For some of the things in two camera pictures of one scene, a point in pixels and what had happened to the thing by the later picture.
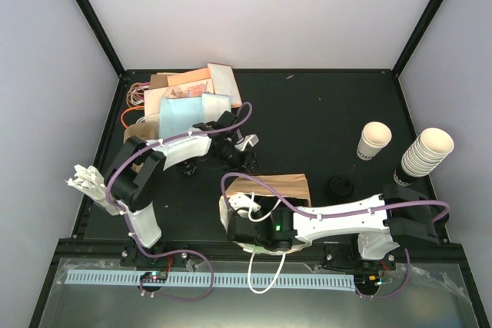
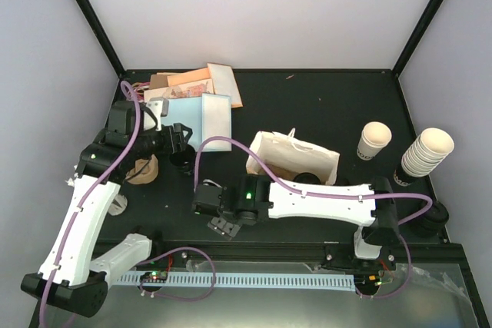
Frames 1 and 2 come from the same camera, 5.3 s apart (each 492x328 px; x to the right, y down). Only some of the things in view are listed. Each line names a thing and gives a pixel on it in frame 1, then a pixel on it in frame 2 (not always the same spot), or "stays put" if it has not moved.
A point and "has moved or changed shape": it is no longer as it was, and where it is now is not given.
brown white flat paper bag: (224, 81) stays put
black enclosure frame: (261, 199) stays put
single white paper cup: (374, 136) stays put
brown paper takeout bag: (294, 187) has moved or changed shape
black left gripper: (247, 162) to (174, 137)
